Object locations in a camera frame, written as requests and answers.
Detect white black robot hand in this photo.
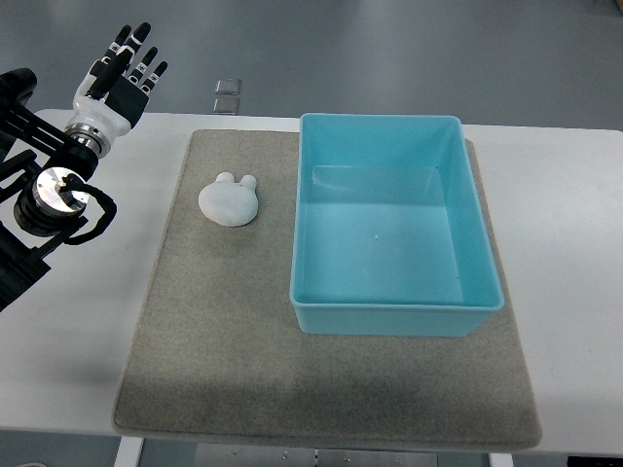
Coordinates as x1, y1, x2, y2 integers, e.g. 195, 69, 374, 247
68, 22, 167, 140

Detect white bunny toy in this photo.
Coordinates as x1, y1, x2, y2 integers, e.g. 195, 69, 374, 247
198, 172, 259, 228

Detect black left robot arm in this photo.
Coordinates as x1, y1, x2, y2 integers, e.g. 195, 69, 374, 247
1, 68, 117, 308

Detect blue plastic box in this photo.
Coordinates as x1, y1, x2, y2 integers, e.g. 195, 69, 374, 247
290, 113, 505, 337

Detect lower floor socket plate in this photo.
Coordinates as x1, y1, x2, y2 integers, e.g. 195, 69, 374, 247
213, 97, 239, 115

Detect floor socket plate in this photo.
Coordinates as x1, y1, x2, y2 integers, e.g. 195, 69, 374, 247
213, 97, 239, 115
215, 79, 241, 95

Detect upper floor socket plate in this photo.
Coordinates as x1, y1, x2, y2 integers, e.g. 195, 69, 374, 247
215, 79, 241, 95

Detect grey felt mat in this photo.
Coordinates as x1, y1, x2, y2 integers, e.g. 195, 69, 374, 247
112, 129, 541, 451

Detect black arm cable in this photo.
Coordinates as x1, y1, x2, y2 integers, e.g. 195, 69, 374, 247
61, 174, 119, 246

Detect metal table frame bar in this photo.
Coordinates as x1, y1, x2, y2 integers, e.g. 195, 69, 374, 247
194, 444, 438, 467

